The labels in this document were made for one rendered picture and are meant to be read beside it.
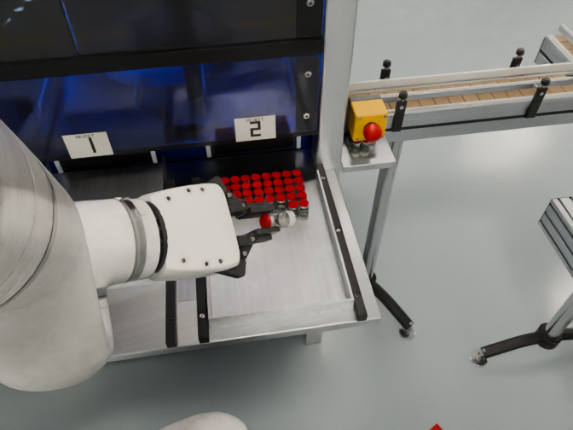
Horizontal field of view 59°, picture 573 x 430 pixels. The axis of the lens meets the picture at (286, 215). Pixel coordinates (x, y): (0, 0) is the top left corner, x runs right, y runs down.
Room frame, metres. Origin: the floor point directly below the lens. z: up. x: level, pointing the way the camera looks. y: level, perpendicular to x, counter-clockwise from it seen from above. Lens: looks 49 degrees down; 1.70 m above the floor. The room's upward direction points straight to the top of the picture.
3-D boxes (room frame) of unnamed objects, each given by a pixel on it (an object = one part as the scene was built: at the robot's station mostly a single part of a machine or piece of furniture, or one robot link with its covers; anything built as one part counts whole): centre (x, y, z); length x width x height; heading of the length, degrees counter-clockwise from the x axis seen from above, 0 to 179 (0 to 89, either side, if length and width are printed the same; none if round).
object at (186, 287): (0.57, 0.20, 0.91); 0.14 x 0.03 x 0.06; 8
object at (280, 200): (0.72, 0.05, 0.90); 0.18 x 0.02 x 0.05; 99
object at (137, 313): (0.65, 0.21, 0.87); 0.70 x 0.48 x 0.02; 99
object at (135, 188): (0.69, 0.39, 0.90); 0.34 x 0.26 x 0.04; 9
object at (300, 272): (0.63, 0.03, 0.90); 0.34 x 0.26 x 0.04; 9
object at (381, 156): (0.94, -0.19, 0.87); 0.14 x 0.13 x 0.02; 9
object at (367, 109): (0.90, -0.18, 1.00); 0.08 x 0.07 x 0.07; 9
